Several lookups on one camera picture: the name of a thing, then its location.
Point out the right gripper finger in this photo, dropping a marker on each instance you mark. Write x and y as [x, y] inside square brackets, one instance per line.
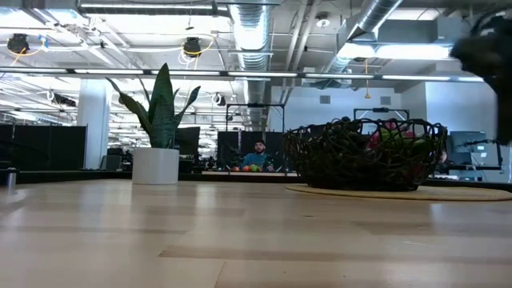
[496, 22]

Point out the black grape bunch with leaf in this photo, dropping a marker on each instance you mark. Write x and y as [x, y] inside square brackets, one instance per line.
[490, 60]

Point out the light green cucumber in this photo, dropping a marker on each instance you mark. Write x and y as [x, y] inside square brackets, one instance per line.
[390, 134]

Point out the pink grape bunch with leaf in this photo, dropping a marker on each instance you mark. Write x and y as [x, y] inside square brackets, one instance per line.
[374, 141]

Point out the leafless black grape bunch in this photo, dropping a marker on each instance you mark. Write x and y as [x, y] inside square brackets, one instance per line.
[340, 130]

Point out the dark wicker basket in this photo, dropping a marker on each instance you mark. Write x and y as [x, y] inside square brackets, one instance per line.
[340, 176]

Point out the grey computer monitor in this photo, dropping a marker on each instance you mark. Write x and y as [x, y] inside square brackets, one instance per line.
[466, 146]

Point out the round woven placemat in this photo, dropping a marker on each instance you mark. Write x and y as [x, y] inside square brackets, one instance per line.
[460, 194]

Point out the long ceiling light strip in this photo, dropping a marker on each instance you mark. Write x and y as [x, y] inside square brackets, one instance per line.
[260, 74]

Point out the person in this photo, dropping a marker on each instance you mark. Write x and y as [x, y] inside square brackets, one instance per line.
[258, 158]

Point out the green toy fruit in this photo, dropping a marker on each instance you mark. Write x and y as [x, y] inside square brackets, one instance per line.
[254, 168]

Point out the orange toy fruit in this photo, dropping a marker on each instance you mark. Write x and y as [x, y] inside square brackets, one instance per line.
[245, 168]

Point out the black ceiling device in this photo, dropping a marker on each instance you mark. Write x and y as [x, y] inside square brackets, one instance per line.
[18, 43]
[192, 47]

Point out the snake plant in white pot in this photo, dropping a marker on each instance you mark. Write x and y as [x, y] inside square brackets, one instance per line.
[156, 166]

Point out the silver metal cylinder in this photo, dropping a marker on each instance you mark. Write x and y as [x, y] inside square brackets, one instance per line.
[11, 178]

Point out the grey rectangular air duct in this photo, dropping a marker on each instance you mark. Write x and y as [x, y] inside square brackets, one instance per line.
[420, 31]

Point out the silver spiral air duct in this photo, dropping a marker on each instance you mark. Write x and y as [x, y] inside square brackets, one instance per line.
[374, 14]
[252, 36]

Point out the black background rig frame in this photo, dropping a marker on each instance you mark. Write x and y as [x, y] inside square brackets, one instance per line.
[380, 109]
[256, 105]

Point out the black aluminium table frame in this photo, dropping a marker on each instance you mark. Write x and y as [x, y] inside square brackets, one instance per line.
[80, 175]

